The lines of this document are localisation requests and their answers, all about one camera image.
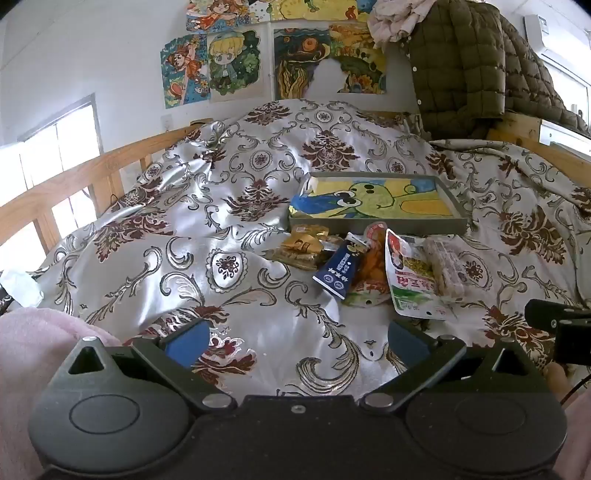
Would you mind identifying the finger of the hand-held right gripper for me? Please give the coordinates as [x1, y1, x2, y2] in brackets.
[525, 299, 591, 330]

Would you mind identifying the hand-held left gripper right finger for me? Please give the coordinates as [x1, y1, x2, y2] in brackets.
[361, 319, 548, 413]

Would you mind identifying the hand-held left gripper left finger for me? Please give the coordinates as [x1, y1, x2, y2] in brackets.
[55, 318, 237, 414]

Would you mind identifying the white green snack packet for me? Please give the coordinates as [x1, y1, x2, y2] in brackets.
[385, 228, 458, 319]

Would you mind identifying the clear orange snack packet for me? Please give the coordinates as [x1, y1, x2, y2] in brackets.
[346, 222, 393, 308]

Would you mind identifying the clear rice cracker packet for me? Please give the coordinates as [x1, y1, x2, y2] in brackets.
[422, 235, 481, 305]

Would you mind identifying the dark blue snack packet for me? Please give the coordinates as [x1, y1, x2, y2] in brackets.
[312, 233, 370, 303]

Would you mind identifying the grey tray with cartoon picture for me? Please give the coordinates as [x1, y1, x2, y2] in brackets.
[288, 172, 469, 236]

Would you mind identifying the yellow snack packet with face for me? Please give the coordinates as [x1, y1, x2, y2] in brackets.
[288, 224, 329, 241]

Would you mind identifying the person's right hand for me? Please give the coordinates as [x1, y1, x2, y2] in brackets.
[545, 362, 573, 402]

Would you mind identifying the floral printed blanket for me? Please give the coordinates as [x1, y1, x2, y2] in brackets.
[0, 99, 591, 398]

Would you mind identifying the pink fleece clothing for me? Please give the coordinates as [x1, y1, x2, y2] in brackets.
[0, 307, 123, 480]

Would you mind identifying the white crumpled tissue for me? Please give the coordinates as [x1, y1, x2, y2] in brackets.
[0, 270, 44, 308]

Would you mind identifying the wooden bed board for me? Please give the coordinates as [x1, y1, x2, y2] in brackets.
[487, 113, 591, 167]

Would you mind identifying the window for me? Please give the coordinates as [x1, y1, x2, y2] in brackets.
[0, 95, 105, 273]

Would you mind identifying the olive quilted jacket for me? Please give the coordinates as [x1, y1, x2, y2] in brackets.
[406, 0, 591, 141]

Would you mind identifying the white air conditioner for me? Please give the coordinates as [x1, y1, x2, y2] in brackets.
[524, 14, 591, 86]

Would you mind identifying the pink crumpled cloth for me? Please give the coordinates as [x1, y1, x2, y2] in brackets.
[368, 0, 439, 49]

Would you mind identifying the black cable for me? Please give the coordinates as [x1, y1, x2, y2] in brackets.
[561, 369, 591, 407]

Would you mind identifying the wooden slatted bed rail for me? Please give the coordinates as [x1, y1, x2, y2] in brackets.
[0, 122, 213, 273]

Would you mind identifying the mermaid figure wall poster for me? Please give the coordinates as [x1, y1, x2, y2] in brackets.
[160, 34, 213, 110]

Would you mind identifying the blonde figure wall poster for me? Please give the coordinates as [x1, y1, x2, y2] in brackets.
[207, 30, 264, 102]

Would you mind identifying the swirling landscape wall poster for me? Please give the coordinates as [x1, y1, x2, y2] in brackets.
[273, 23, 387, 100]

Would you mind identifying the orange-haired figures wall poster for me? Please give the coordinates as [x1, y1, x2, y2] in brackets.
[186, 0, 251, 33]

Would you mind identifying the yellow cartoon wall poster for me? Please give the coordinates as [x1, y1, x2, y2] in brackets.
[270, 0, 370, 21]

